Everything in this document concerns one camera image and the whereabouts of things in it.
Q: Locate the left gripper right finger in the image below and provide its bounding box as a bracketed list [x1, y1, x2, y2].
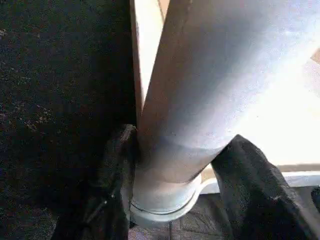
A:
[210, 133, 319, 240]

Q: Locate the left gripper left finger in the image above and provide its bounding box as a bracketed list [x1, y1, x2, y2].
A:
[53, 123, 138, 240]

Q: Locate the white plastic table leg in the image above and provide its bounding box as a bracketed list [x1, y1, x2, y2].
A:
[136, 0, 320, 209]

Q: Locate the white plastic table top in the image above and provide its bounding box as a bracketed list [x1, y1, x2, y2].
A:
[128, 0, 320, 224]

